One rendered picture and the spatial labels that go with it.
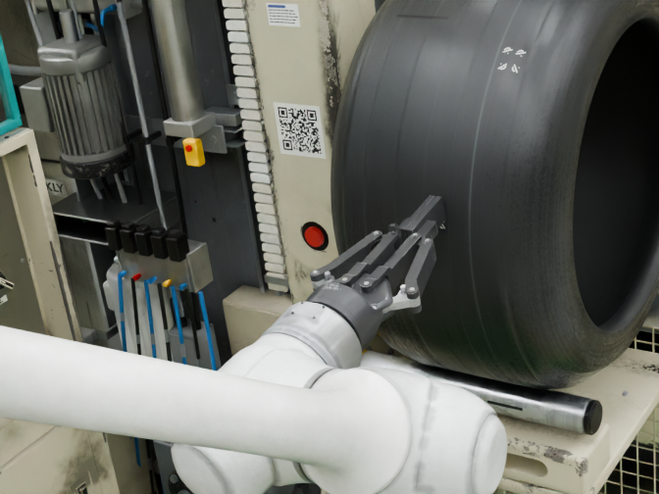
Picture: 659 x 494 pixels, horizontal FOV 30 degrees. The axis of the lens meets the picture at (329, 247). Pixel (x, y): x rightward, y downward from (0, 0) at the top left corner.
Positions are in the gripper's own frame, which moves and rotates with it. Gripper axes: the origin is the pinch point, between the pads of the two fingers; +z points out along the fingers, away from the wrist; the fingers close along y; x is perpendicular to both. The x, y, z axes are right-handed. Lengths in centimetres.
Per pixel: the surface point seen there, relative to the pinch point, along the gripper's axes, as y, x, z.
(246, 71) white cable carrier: 40.0, -3.4, 24.4
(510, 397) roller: -0.9, 33.2, 11.0
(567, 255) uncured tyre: -11.7, 8.4, 9.6
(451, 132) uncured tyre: -0.5, -6.9, 7.9
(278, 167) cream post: 36.1, 9.7, 21.6
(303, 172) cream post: 32.0, 10.0, 21.5
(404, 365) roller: 15.1, 32.6, 12.1
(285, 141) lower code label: 34.2, 5.7, 22.0
